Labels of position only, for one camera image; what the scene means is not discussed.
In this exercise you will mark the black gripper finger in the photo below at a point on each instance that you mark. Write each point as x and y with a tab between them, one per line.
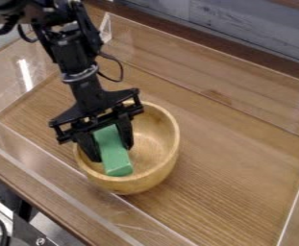
125	130
90	146

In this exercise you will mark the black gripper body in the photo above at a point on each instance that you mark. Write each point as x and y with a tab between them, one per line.
97	109

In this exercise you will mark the brown wooden bowl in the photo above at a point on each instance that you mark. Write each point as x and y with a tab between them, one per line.
152	158

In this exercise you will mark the green rectangular block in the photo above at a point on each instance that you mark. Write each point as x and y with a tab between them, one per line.
114	154

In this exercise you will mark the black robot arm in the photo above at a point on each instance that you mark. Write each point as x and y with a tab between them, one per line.
72	40

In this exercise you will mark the clear acrylic corner bracket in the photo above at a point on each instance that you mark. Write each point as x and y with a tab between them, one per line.
106	28

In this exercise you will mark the clear acrylic tray enclosure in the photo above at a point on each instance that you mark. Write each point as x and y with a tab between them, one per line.
216	154

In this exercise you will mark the black metal bracket with bolt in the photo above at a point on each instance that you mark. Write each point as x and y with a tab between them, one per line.
29	234

